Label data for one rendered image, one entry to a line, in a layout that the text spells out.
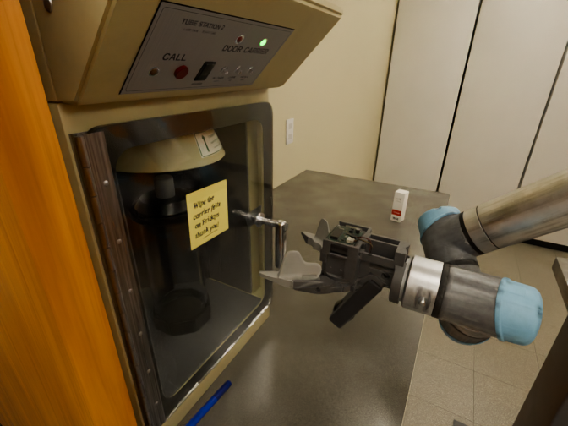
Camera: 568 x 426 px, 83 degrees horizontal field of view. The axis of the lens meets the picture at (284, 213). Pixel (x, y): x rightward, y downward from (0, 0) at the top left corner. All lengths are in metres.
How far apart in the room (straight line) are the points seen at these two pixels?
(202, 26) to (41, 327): 0.25
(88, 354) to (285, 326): 0.50
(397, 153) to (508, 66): 1.06
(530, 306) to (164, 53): 0.46
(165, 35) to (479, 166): 3.19
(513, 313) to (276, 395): 0.37
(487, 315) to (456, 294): 0.04
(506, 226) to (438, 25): 2.82
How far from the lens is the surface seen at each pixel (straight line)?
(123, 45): 0.27
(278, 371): 0.64
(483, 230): 0.57
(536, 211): 0.55
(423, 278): 0.46
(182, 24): 0.29
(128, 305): 0.39
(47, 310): 0.25
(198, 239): 0.43
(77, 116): 0.33
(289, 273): 0.48
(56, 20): 0.30
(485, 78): 3.26
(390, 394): 0.64
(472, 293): 0.46
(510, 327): 0.47
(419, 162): 3.37
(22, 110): 0.21
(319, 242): 0.58
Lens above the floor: 1.44
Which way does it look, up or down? 25 degrees down
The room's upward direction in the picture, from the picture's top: 1 degrees clockwise
